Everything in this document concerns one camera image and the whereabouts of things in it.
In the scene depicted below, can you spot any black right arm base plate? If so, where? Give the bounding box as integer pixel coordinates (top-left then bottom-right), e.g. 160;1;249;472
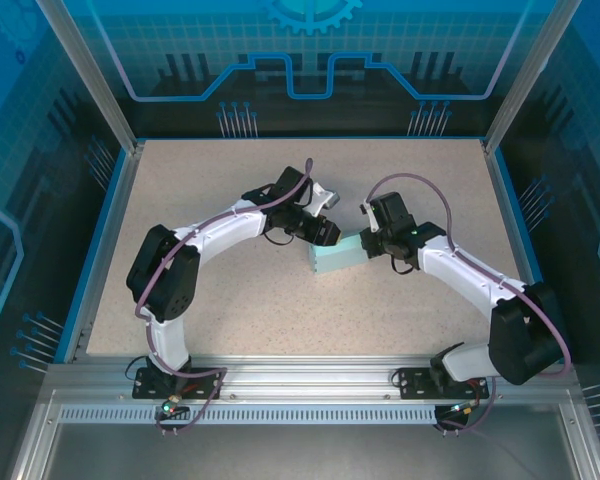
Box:
396;367;490;401

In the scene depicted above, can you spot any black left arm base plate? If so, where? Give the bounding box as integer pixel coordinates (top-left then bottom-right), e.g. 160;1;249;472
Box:
131;366;225;401

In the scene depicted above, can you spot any aluminium frame post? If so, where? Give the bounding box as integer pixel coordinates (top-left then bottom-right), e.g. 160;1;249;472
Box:
481;0;586;157
35;0;147;156

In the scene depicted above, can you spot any small LED connector board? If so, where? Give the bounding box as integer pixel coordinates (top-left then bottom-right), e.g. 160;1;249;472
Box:
447;398;482;417
160;393;187;417

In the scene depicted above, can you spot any slotted aluminium cable duct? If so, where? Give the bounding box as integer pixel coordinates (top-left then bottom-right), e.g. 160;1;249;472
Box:
57;404;439;427

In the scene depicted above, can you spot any aluminium front rail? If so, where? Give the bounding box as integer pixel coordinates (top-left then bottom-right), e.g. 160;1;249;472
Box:
44;353;581;402

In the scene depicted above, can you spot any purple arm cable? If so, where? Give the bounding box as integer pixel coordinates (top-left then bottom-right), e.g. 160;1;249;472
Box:
134;157;315;436
365;172;575;435

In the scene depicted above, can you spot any light blue paper box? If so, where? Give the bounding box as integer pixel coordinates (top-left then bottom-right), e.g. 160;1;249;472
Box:
307;232;369;275

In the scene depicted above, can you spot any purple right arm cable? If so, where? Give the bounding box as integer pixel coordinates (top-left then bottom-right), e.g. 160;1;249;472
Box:
365;172;575;435

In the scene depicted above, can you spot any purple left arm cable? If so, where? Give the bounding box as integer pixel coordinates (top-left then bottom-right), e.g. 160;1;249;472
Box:
134;157;315;436

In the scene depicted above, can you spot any metal lower shelf frame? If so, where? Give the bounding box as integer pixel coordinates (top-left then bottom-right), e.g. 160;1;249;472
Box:
7;387;600;480

